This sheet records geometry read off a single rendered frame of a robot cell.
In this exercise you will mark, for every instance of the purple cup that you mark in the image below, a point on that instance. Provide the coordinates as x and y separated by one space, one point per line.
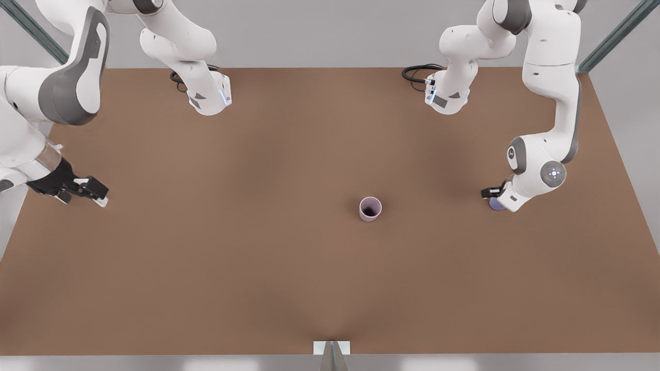
496 205

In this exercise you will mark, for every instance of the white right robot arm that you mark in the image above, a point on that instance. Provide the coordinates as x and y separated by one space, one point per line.
72 77

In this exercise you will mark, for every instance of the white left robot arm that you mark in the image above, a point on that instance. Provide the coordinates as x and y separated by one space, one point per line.
549 77

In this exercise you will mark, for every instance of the pink cup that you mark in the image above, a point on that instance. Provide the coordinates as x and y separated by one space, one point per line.
370 210

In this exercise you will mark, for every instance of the silver frame post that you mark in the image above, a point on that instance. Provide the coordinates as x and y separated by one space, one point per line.
332 355
616 36
36 32

